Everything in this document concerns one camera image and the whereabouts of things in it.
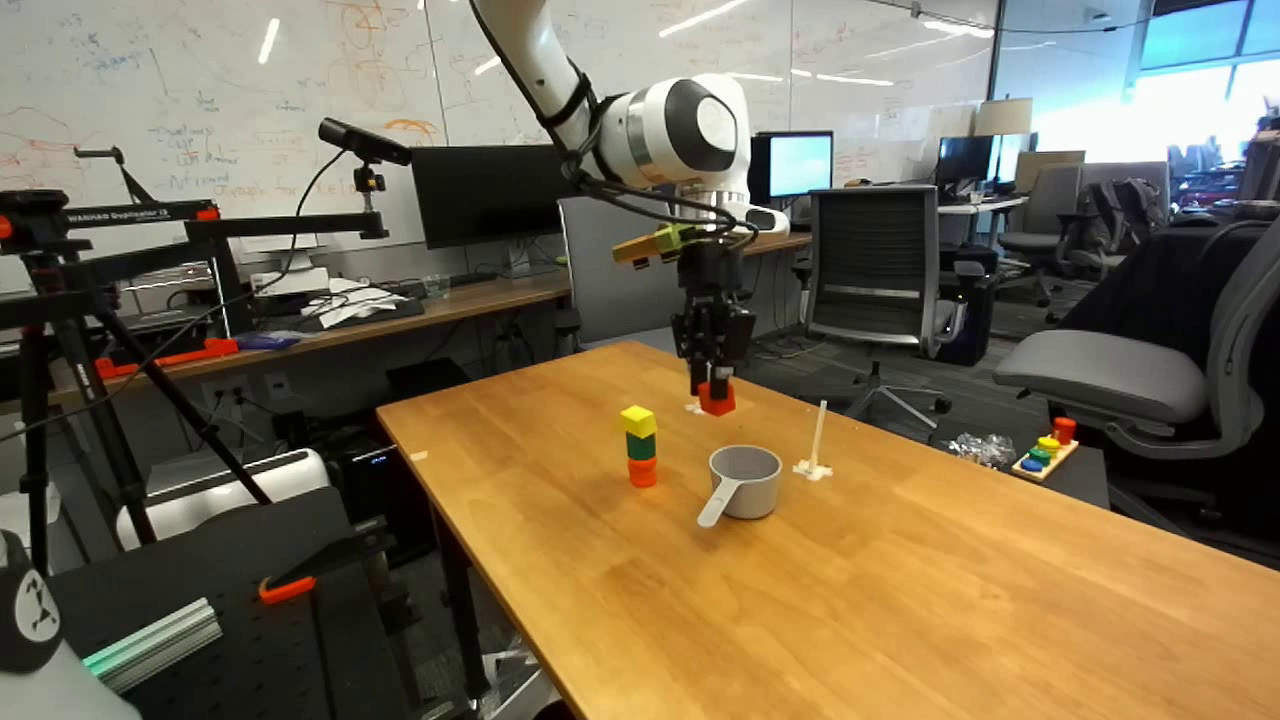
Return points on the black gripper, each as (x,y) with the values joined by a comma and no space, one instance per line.
(714,292)

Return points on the crumpled clear plastic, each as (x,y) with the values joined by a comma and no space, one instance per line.
(980,450)

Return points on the red bar clamp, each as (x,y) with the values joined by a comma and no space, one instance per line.
(175,359)

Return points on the black equipment case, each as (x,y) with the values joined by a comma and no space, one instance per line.
(265,652)

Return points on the large black monitor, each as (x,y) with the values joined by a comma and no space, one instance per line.
(480,197)

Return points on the yellow block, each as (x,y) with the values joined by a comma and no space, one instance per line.
(637,421)

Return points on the colourful wooden stacking toy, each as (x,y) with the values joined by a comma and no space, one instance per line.
(1045,457)

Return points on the white peg stand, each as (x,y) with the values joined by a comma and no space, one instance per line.
(693,410)
(815,469)

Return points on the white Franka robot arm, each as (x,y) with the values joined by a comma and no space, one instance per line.
(664,134)

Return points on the beige office chair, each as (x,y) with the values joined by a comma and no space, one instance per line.
(1045,202)

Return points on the black camera on tripod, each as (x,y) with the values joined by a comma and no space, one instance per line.
(360,137)

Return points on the green block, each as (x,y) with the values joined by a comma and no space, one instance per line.
(642,450)

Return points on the white rounded tube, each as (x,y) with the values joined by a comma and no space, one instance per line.
(226,493)

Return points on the red block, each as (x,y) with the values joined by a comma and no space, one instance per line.
(719,399)

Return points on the low black side table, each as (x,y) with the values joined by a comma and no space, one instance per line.
(1089,474)

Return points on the small distant monitor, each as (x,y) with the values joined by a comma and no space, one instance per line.
(962,162)

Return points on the lit white screen monitor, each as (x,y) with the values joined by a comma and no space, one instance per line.
(796,166)

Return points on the white papers pile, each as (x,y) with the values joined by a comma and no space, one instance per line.
(343,305)

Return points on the pale green tube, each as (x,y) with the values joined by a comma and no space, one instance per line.
(155,642)

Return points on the gray office chair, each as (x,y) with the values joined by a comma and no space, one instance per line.
(1106,372)

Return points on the black cap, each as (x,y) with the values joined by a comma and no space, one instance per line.
(26,605)

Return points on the black tripod with orange knobs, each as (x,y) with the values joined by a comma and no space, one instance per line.
(133,217)

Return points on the orange block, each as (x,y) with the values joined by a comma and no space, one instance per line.
(642,474)

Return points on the orange green wrist camera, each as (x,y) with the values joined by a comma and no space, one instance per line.
(655,247)

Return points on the long wooden wall desk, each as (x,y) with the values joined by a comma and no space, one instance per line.
(465,300)

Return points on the black mesh office chair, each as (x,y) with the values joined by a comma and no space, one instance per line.
(872,262)

